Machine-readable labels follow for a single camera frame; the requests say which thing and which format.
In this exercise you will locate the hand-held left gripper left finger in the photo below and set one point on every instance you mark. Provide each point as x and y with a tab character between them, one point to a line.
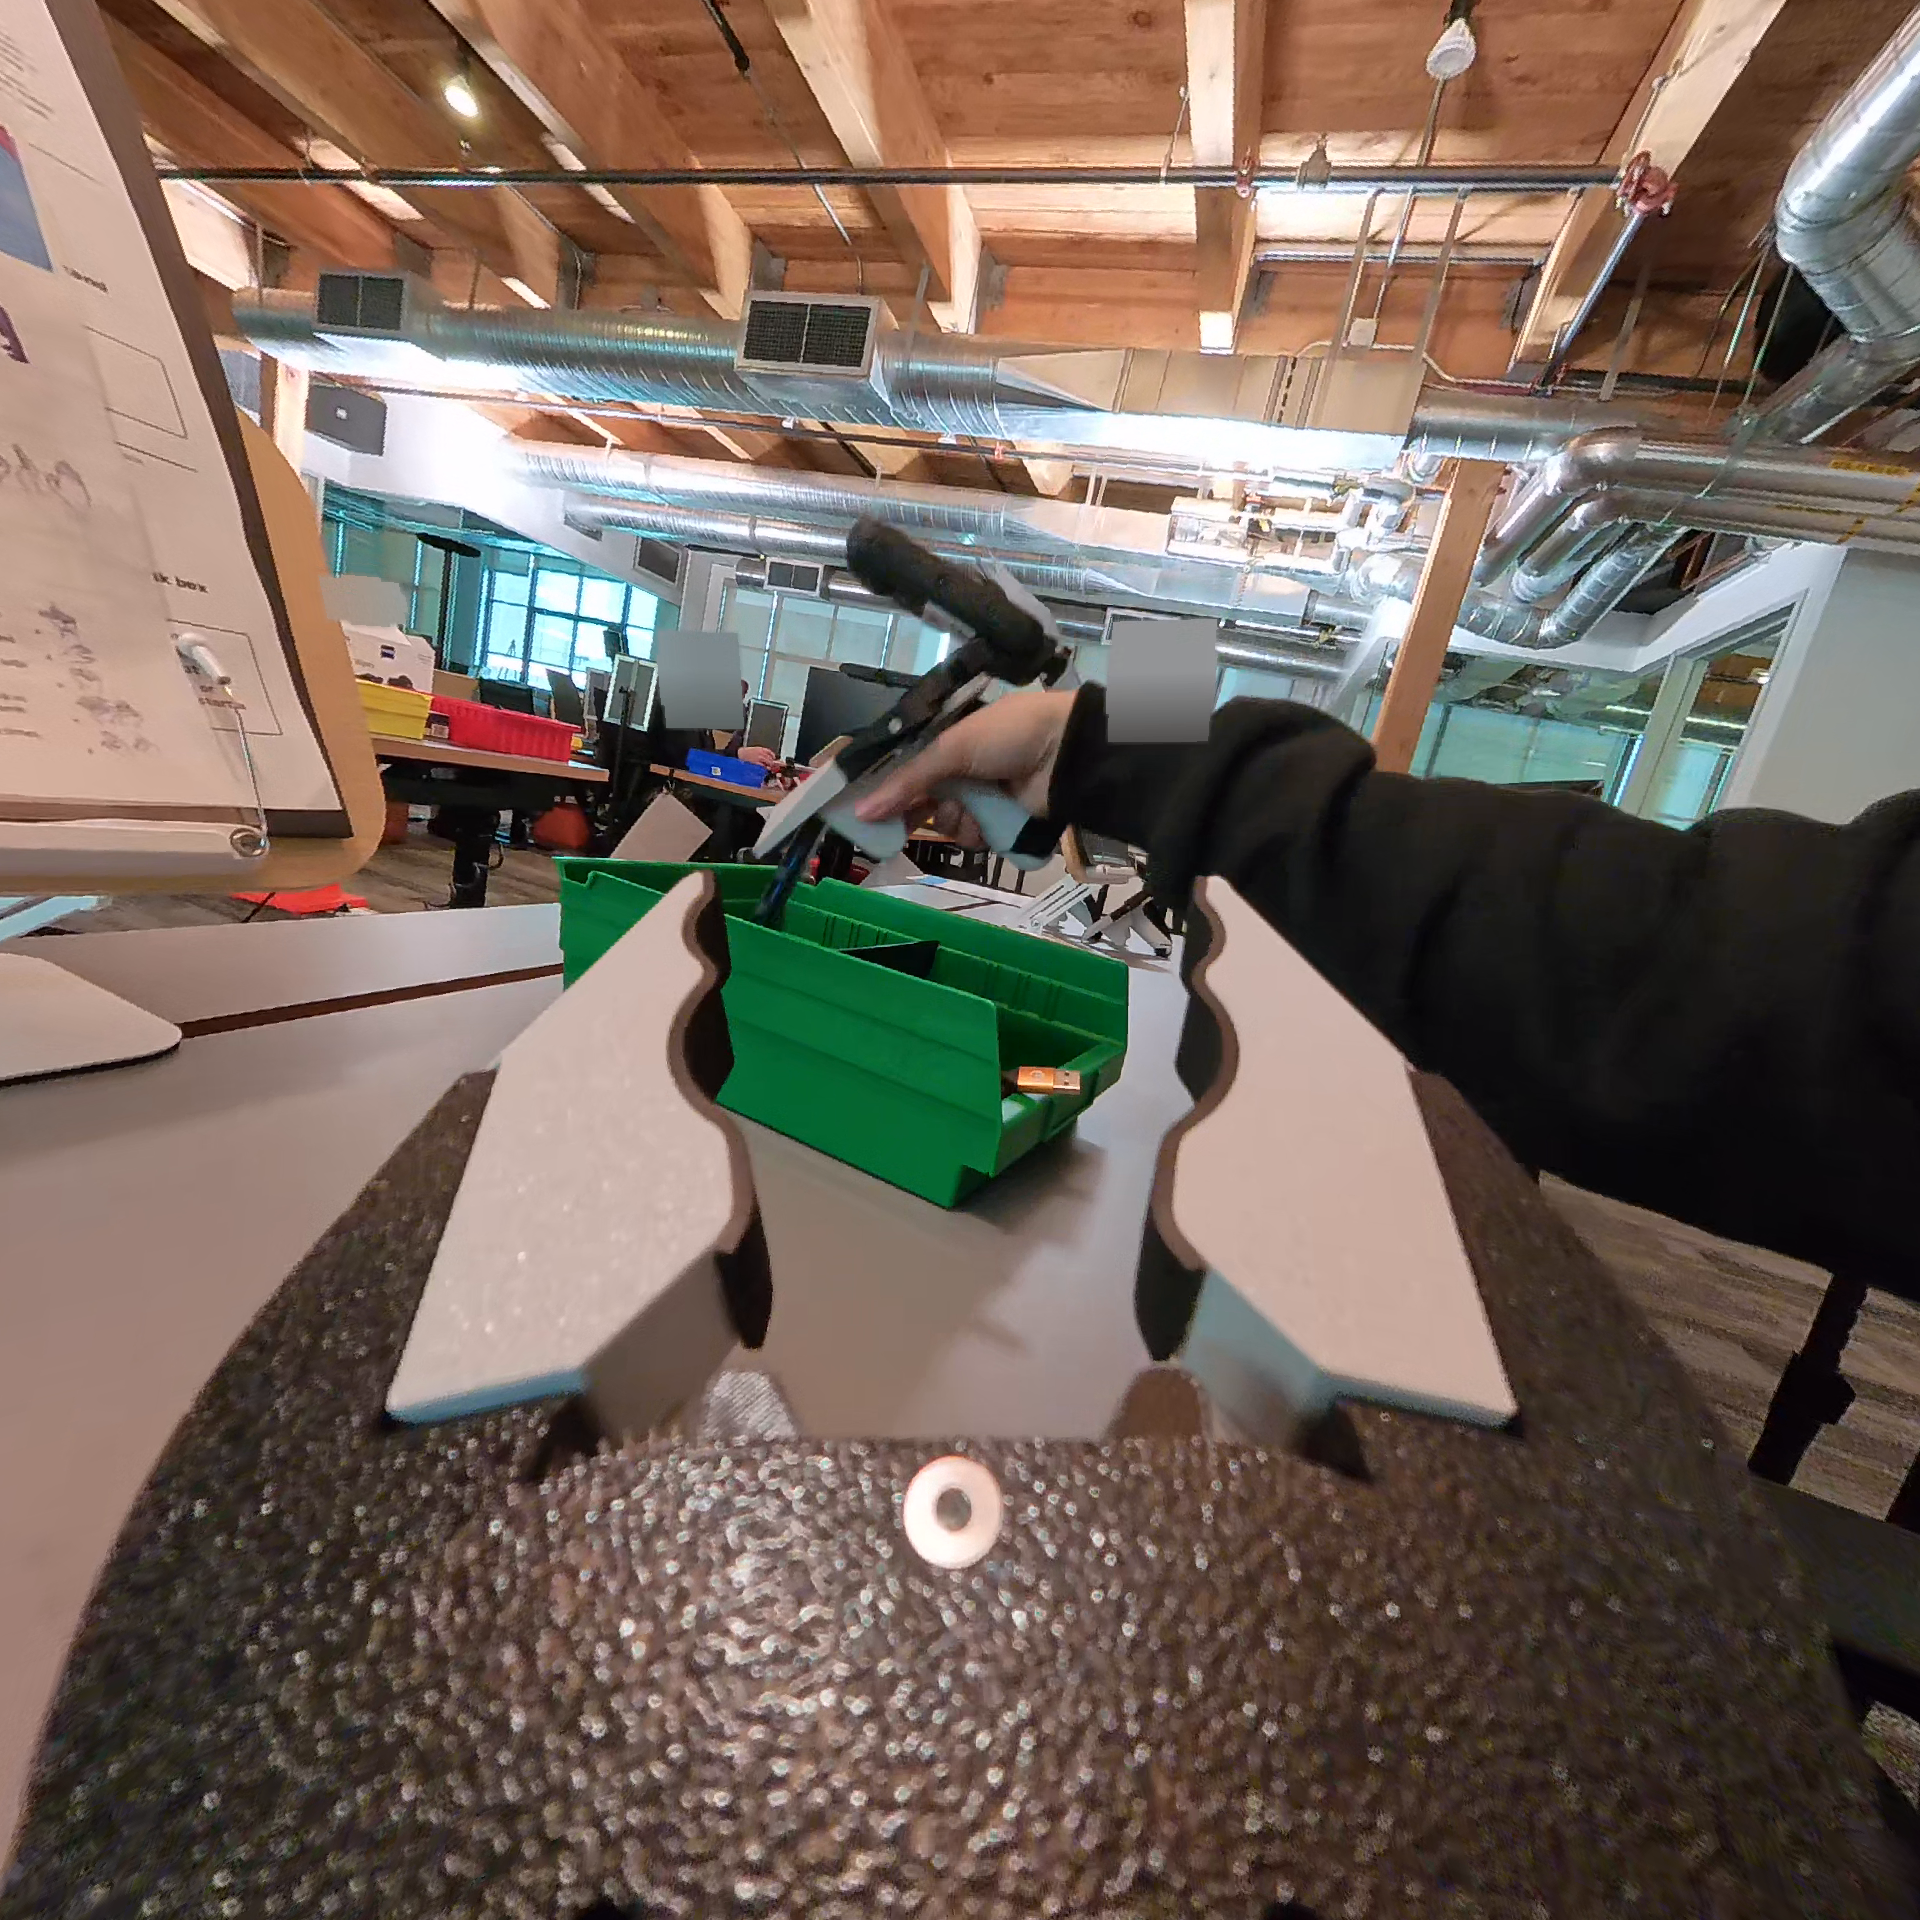
584	1200

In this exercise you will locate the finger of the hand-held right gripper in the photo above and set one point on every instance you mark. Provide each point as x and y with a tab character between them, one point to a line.
901	728
841	811

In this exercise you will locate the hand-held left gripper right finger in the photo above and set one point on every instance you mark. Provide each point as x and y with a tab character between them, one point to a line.
1321	1200

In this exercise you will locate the green plastic bin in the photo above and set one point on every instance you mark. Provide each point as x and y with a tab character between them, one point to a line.
841	1050

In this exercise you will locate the person's right forearm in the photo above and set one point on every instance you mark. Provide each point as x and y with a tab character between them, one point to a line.
1500	974

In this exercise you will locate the large black screen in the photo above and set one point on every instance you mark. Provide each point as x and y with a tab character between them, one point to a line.
833	704

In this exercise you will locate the small blue plastic bin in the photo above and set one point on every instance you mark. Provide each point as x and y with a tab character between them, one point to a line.
735	765

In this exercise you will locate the black bin divider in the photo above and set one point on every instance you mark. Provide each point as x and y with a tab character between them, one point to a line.
893	954

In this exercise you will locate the white card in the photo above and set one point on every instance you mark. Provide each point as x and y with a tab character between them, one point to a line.
660	832

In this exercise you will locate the small orange object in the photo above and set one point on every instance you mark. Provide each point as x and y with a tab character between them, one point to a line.
566	825

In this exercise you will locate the red plastic bin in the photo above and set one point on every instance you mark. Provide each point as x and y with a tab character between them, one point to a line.
503	730

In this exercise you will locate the orange traffic cone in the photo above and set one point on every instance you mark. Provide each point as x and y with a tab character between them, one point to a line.
300	901

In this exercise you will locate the black ceiling pipe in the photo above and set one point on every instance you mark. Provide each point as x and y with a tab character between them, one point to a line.
901	176

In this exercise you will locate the black floor lamp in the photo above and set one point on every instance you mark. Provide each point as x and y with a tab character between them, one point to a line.
451	601

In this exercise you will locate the yellow plastic bin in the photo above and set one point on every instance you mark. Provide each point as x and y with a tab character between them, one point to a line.
397	711

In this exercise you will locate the white box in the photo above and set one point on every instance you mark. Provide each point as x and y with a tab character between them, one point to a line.
386	656

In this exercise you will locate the black chair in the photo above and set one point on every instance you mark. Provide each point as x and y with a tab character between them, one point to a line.
1815	1380

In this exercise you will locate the white sheet with black border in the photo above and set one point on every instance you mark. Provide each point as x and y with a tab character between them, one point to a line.
211	525

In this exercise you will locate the white ceiling sensor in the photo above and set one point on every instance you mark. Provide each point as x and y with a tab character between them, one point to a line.
1451	48

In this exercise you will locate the laminated instruction sheet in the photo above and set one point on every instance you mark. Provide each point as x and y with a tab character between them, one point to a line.
44	601

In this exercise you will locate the red valve wheel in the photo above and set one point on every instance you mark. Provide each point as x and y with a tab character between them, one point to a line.
1646	189

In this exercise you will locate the silver ventilation duct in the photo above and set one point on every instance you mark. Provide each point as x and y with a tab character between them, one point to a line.
601	353
751	480
1845	181

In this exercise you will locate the wooden post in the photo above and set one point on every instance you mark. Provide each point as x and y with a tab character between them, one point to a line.
1433	631

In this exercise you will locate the black wall speaker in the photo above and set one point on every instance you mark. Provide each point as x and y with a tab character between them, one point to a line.
345	419

